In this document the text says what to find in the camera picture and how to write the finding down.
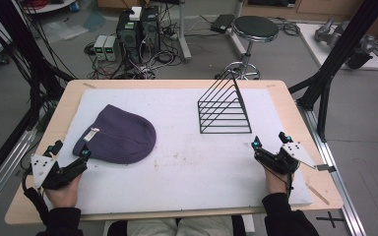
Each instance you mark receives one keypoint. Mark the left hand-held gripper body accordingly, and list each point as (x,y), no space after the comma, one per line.
(47,170)

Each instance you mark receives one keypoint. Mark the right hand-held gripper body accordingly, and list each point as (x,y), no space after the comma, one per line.
(285,160)

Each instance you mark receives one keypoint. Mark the purple knit beanie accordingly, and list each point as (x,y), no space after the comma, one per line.
(121,137)

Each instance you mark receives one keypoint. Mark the person's right hand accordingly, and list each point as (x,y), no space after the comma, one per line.
(275,183)

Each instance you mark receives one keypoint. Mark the person's left hand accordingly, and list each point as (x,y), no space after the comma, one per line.
(64,195)

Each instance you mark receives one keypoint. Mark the thin wooden strip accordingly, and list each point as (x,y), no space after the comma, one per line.
(318,195)

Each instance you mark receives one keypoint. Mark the white foam mat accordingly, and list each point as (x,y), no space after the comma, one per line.
(190,170)

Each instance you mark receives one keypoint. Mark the white floor board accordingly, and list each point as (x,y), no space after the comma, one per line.
(311,42)

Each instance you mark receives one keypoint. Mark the grey bench power supply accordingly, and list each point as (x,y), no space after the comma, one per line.
(110,48)
(99,47)

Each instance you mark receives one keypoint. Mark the person's legs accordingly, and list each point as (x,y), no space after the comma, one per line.
(180,227)

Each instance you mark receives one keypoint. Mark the grey robot part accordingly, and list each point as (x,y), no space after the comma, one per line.
(328,32)

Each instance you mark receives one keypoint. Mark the black round stool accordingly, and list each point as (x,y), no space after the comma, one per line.
(254,28)

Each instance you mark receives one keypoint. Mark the clear plastic sheet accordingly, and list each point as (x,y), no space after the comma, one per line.
(65,31)

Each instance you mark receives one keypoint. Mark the black computer tower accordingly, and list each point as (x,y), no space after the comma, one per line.
(150,29)
(128,37)

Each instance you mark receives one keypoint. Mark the black flat box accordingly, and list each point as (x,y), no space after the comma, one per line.
(222,23)

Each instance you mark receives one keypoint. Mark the grey desk leg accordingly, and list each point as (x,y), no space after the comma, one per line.
(184,36)

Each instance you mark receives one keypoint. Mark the white box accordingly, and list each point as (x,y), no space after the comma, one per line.
(135,13)

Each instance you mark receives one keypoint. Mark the grey metal bracket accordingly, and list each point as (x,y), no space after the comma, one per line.
(326,168)

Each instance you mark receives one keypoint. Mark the aluminium rail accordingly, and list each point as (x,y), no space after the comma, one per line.
(3,173)
(338,183)

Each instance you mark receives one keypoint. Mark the black metal frame stand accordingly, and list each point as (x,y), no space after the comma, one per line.
(23,55)
(334,62)

